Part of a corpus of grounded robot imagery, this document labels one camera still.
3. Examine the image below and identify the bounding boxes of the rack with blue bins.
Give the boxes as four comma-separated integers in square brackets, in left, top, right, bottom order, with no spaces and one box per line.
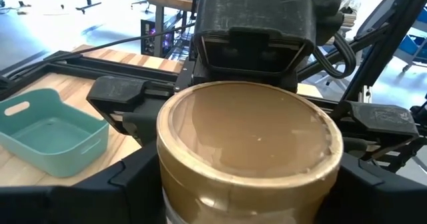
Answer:
[396,7,427,73]

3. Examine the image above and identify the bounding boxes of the grey office chair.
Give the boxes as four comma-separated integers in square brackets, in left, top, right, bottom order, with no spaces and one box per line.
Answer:
[354,0,406,41]

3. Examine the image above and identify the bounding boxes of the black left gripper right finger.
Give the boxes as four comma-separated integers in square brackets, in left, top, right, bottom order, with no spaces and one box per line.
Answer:
[316,151,427,224]

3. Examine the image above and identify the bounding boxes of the computer tower pink lights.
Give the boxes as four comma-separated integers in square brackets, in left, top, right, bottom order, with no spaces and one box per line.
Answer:
[139,19,175,57]

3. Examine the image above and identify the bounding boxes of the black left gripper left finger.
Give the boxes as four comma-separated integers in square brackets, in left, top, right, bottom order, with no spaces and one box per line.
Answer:
[0,143,166,224]

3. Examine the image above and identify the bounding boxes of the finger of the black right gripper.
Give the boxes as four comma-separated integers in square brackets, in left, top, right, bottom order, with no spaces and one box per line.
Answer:
[86,75,175,147]
[332,100,420,161]

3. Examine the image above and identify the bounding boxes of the light teal plastic basket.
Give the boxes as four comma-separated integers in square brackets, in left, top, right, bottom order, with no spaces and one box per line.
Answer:
[0,87,110,178]

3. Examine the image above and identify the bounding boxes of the peanut butter jar tan lid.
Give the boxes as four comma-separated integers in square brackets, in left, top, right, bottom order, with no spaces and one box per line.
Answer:
[155,80,344,224]

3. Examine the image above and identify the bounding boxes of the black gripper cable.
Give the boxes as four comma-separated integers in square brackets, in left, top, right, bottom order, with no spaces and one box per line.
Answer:
[312,33,358,80]

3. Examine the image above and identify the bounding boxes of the wooden desk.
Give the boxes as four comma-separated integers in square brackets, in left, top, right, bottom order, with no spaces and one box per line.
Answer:
[145,0,201,57]

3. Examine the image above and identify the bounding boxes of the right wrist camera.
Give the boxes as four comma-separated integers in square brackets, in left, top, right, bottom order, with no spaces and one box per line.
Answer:
[199,29,313,75]

